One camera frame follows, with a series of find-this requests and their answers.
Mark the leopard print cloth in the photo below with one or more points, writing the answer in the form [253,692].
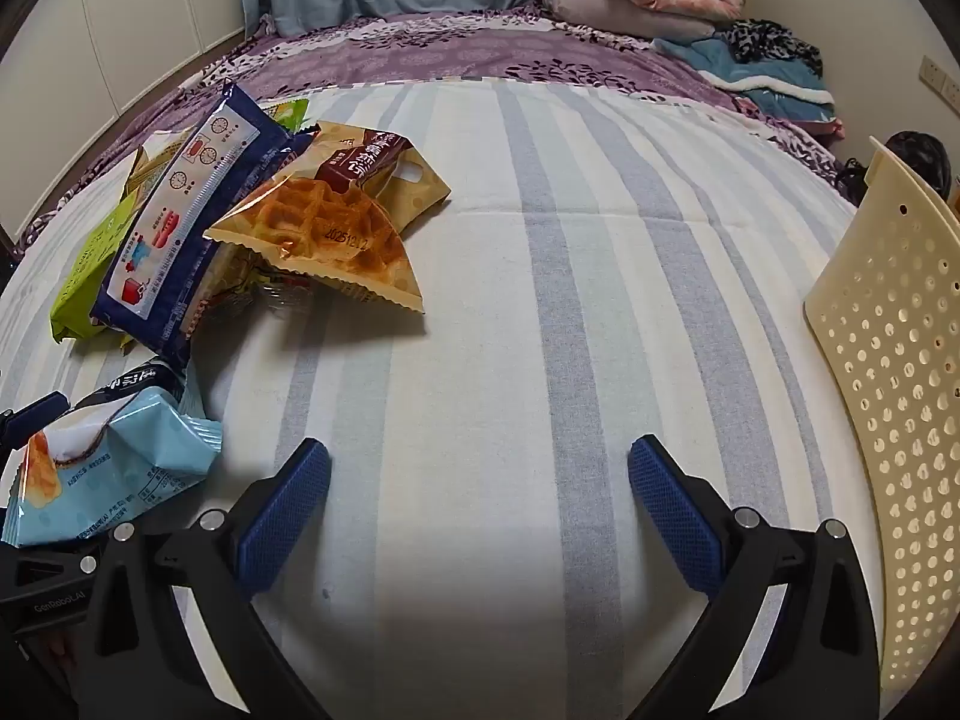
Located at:
[772,41]

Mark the blue fleece blanket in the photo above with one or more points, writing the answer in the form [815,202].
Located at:
[757,82]

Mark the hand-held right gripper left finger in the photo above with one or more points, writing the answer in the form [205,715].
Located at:
[289,510]

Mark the beige wall socket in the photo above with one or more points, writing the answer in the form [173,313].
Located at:
[952,90]
[931,72]

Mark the yellow packet with brown label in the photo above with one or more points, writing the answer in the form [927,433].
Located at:
[394,172]

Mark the small green packet orange label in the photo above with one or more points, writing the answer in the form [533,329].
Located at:
[289,112]

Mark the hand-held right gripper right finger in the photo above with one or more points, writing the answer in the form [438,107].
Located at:
[667,510]

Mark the black backpack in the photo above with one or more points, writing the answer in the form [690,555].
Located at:
[911,157]

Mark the pale yellow striped packet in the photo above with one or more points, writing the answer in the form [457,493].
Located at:
[154,157]

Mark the striped blanket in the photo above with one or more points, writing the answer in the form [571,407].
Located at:
[525,360]

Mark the lime green snack packet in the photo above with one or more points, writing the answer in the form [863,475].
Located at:
[82,277]

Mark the waffle print snack packet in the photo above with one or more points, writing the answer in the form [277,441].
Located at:
[315,229]

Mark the purple floral bedsheet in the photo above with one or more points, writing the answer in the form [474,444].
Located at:
[450,52]

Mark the dark blue snack packet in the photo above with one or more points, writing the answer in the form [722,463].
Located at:
[187,202]

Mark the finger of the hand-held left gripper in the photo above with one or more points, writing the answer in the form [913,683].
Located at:
[34,414]
[52,566]

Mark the cream perforated plastic basket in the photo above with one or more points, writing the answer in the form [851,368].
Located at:
[889,352]

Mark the clear biscuit packet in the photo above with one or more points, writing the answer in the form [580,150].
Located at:
[251,286]

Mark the light blue snack packet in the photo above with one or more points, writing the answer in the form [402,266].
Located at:
[112,465]

